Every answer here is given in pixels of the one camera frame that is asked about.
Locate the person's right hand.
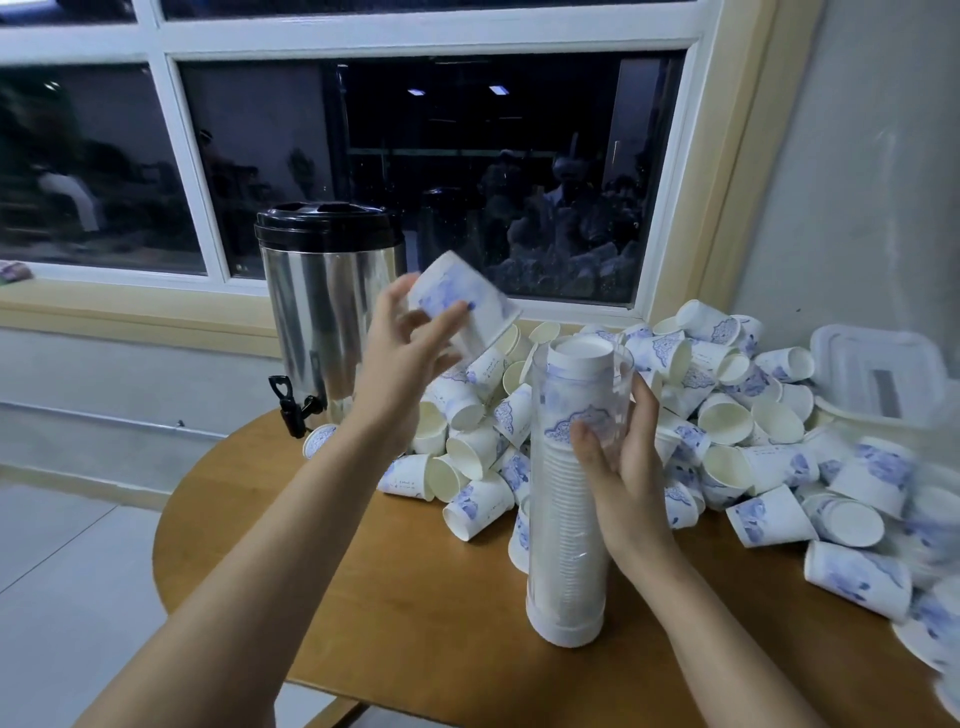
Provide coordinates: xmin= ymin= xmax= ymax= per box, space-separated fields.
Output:
xmin=570 ymin=375 xmax=677 ymax=579

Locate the person's left hand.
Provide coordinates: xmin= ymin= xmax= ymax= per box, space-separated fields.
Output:
xmin=345 ymin=273 xmax=473 ymax=449

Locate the nested stack of paper cups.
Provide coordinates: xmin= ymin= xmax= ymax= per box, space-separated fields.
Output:
xmin=528 ymin=339 xmax=629 ymax=635

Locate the single blue-printed paper cup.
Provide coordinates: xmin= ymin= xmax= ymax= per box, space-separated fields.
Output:
xmin=405 ymin=250 xmax=519 ymax=362

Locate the clear plastic cup dispenser tube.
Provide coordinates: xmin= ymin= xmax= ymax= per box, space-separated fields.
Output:
xmin=525 ymin=333 xmax=635 ymax=650

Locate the pile of paper cups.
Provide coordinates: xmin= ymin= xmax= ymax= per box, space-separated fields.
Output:
xmin=300 ymin=297 xmax=960 ymax=722

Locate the person's left forearm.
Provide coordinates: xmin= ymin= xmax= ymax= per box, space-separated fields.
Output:
xmin=78 ymin=420 xmax=410 ymax=728

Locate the person's right forearm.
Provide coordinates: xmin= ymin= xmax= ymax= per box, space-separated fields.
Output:
xmin=615 ymin=543 xmax=830 ymax=728

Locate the stainless steel water dispenser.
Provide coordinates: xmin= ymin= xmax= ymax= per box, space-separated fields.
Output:
xmin=252 ymin=202 xmax=404 ymax=440

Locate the white framed window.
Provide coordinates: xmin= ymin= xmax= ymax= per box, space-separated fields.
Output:
xmin=0 ymin=0 xmax=827 ymax=359

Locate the white plastic lid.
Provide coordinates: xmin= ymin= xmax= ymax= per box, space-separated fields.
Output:
xmin=810 ymin=322 xmax=960 ymax=429

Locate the wooden table leg frame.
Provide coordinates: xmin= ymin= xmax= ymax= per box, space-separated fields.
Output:
xmin=304 ymin=696 xmax=371 ymax=728

